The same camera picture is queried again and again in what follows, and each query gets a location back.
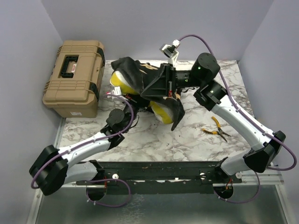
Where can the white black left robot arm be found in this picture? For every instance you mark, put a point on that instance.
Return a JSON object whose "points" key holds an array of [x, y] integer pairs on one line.
{"points": [[55, 167]]}

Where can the black yellow flower pillowcase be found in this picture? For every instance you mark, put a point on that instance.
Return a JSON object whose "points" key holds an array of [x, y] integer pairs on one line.
{"points": [[138, 79]]}

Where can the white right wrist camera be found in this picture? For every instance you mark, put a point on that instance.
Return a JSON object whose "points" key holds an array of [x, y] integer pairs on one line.
{"points": [[170, 51]]}

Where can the tan plastic tool case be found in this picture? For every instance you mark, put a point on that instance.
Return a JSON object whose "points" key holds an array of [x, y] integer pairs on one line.
{"points": [[73, 90]]}

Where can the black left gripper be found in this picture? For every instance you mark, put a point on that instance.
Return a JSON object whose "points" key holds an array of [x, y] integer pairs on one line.
{"points": [[137, 101]]}

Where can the white pillow yellow edge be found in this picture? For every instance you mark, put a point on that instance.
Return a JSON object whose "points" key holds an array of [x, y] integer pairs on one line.
{"points": [[162, 112]]}

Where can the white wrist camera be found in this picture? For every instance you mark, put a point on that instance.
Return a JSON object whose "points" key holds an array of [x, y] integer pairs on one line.
{"points": [[170, 51], [115, 93]]}

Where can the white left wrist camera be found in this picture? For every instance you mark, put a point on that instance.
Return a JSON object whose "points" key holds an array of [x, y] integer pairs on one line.
{"points": [[115, 93]]}

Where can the black mounting rail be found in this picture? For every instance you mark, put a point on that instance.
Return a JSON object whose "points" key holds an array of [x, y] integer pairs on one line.
{"points": [[158, 177]]}

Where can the yellow handled pliers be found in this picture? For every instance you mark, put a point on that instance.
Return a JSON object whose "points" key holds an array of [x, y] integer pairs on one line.
{"points": [[219, 131]]}

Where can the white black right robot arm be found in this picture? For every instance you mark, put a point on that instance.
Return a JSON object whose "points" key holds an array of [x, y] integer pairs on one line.
{"points": [[264, 143]]}

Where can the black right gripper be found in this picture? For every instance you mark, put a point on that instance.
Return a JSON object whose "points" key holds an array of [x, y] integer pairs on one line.
{"points": [[164, 85]]}

